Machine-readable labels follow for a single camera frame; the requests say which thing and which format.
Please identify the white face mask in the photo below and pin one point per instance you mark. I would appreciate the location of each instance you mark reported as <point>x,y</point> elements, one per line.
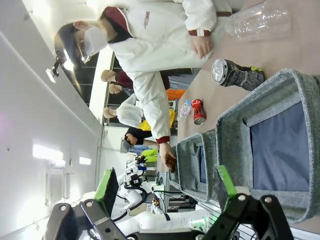
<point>95,40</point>

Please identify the small pink-label plastic bottle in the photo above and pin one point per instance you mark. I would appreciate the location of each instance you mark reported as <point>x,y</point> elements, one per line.
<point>184,111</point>

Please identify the person's right hand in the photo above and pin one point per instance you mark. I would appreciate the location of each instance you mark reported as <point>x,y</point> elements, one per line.
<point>165,151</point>

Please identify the bystander in white top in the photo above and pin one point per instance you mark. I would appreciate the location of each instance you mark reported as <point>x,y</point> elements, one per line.
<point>128,112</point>

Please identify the person in white jacket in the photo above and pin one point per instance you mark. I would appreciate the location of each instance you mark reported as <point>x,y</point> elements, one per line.
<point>155,32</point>

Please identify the grey fabric basket for plastic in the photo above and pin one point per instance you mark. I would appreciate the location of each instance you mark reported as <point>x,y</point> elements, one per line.
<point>192,165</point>

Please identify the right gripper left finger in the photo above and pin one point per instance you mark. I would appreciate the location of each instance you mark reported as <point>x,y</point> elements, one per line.
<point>106,190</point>

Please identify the brown glass bottle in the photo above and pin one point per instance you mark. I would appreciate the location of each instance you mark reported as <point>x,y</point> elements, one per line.
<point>172,165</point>

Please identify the crushed black Pepsi can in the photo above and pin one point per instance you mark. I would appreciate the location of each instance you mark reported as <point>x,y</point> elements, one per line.
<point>237,73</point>

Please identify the person's right forearm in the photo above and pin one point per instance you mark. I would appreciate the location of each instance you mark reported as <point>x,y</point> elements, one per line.
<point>155,107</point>

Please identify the grey fabric basket for bottles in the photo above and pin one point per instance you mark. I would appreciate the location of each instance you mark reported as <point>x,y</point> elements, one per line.
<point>173,178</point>

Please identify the ceiling air vent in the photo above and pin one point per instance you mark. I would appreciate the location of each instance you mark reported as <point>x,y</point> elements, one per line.
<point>55,187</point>

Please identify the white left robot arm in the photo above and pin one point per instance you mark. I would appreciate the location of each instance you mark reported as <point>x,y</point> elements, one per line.
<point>160,220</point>

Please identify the grey fabric basket for cans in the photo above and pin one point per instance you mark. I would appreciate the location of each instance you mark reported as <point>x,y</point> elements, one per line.
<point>280,145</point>

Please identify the person's left forearm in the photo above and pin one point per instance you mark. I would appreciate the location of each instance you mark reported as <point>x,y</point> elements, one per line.
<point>200,17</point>

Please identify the crushed red can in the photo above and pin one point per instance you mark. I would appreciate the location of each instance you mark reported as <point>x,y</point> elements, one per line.
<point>198,112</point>

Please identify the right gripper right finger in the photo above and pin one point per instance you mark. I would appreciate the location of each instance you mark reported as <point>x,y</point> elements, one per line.
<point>250,217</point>

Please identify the bystander in black top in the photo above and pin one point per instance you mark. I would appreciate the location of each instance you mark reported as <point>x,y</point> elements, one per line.
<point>137,133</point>

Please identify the large clear plastic bottle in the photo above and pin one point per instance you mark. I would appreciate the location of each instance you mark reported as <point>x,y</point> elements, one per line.
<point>257,21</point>

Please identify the white camera on black mount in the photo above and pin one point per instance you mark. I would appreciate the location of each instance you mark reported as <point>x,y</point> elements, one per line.
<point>52,72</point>

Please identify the person's left hand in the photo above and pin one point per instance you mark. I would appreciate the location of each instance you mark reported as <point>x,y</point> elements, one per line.
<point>203,46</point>

